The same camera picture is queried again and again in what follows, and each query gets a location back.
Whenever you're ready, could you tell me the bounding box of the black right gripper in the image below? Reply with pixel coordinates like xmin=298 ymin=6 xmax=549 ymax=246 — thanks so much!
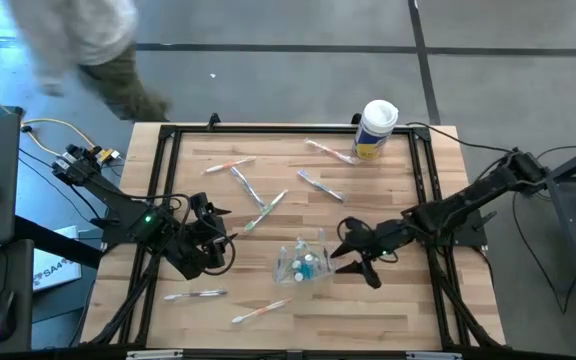
xmin=329 ymin=216 xmax=417 ymax=290

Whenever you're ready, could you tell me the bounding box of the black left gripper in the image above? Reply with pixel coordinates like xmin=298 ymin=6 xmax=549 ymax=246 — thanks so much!
xmin=165 ymin=191 xmax=239 ymax=281

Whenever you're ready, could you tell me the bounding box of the clear acrylic organizer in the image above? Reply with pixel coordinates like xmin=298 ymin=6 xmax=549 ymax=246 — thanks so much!
xmin=271 ymin=228 xmax=338 ymax=287

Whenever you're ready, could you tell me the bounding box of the orange toothbrush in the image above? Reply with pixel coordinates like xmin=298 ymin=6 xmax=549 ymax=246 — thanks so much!
xmin=231 ymin=298 xmax=293 ymax=325
xmin=303 ymin=137 xmax=361 ymax=167
xmin=200 ymin=156 xmax=258 ymax=176

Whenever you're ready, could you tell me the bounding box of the wipes canister with white lid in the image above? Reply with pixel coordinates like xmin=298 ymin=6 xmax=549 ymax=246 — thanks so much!
xmin=351 ymin=98 xmax=400 ymax=162

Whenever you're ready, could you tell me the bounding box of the white label strip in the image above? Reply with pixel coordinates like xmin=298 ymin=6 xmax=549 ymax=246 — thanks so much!
xmin=406 ymin=351 xmax=463 ymax=360
xmin=126 ymin=349 xmax=184 ymax=360

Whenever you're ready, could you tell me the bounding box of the black diagonal beam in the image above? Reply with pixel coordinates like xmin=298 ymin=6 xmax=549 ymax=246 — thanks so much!
xmin=13 ymin=214 xmax=105 ymax=270

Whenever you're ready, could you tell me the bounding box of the white printed box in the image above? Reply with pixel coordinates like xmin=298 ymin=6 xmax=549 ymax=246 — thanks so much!
xmin=31 ymin=224 xmax=83 ymax=293

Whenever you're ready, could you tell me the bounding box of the black desk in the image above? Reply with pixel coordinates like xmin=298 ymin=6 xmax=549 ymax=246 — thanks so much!
xmin=0 ymin=103 xmax=37 ymax=354

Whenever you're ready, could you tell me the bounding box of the grey side table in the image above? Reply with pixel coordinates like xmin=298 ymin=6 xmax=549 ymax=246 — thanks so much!
xmin=520 ymin=137 xmax=576 ymax=296

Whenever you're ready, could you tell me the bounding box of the black computer mouse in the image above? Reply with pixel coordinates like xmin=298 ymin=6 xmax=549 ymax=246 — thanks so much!
xmin=0 ymin=288 xmax=18 ymax=344

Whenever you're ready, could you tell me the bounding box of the person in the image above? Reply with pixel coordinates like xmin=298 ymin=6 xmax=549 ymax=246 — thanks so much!
xmin=5 ymin=0 xmax=172 ymax=124

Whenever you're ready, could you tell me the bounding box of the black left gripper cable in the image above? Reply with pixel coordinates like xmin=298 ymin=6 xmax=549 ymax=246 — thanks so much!
xmin=167 ymin=193 xmax=238 ymax=277

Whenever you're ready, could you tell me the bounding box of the black extrusion table frame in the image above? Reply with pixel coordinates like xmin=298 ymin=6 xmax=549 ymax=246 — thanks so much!
xmin=80 ymin=123 xmax=507 ymax=351

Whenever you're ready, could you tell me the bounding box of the yellow extension cable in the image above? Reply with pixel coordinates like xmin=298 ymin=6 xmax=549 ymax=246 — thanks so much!
xmin=0 ymin=82 xmax=120 ymax=164

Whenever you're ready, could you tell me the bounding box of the black cable to right arm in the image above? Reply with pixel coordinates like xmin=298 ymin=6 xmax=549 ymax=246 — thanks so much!
xmin=406 ymin=121 xmax=517 ymax=154

